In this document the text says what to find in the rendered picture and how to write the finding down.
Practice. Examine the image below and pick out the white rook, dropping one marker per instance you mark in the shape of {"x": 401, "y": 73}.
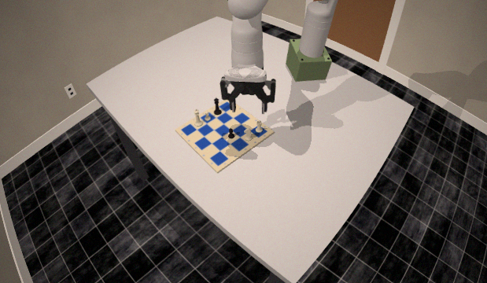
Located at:
{"x": 259, "y": 129}

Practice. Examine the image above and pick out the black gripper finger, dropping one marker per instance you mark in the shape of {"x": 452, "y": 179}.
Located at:
{"x": 230, "y": 97}
{"x": 262, "y": 95}

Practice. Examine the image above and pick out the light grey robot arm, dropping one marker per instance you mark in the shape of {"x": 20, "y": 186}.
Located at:
{"x": 247, "y": 55}

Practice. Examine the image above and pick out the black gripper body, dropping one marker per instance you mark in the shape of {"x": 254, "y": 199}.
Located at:
{"x": 247, "y": 90}

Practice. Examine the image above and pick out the white chess king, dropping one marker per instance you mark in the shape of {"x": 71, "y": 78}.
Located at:
{"x": 198, "y": 122}

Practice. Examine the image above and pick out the blue and cream chessboard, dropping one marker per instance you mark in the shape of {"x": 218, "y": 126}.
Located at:
{"x": 210, "y": 141}

